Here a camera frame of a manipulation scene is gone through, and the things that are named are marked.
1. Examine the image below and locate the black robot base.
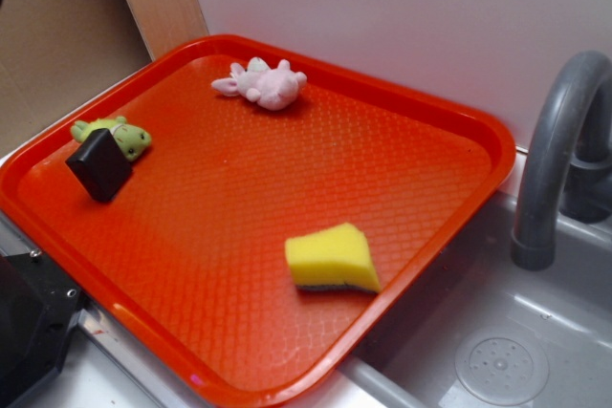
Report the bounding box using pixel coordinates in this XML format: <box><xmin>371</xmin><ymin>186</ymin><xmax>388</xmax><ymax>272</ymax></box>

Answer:
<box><xmin>1</xmin><ymin>250</ymin><xmax>84</xmax><ymax>407</ymax></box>

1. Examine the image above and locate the black box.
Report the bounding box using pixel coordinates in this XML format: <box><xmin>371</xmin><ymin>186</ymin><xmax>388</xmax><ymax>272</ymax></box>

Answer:
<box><xmin>66</xmin><ymin>128</ymin><xmax>132</xmax><ymax>203</ymax></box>

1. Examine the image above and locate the yellow sponge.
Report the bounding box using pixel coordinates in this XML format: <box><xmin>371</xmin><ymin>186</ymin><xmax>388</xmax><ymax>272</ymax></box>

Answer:
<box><xmin>285</xmin><ymin>223</ymin><xmax>382</xmax><ymax>293</ymax></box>

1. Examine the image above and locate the pink plush bunny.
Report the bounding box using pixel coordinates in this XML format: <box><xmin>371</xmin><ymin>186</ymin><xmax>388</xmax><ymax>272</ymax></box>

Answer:
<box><xmin>211</xmin><ymin>57</ymin><xmax>307</xmax><ymax>111</ymax></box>

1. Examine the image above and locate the red plastic tray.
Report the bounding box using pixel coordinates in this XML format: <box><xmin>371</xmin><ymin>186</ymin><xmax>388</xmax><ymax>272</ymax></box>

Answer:
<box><xmin>1</xmin><ymin>35</ymin><xmax>515</xmax><ymax>407</ymax></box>

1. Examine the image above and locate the green plush toy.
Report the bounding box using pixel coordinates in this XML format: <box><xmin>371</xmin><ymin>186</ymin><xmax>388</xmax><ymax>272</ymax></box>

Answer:
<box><xmin>70</xmin><ymin>116</ymin><xmax>152</xmax><ymax>162</ymax></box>

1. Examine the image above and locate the grey toy sink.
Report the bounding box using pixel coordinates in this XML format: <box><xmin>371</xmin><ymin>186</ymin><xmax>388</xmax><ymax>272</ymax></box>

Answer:
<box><xmin>341</xmin><ymin>193</ymin><xmax>611</xmax><ymax>407</ymax></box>

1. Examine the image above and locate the grey toy faucet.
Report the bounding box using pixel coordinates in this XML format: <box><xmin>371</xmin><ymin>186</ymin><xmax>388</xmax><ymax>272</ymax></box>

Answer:
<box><xmin>511</xmin><ymin>51</ymin><xmax>611</xmax><ymax>270</ymax></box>

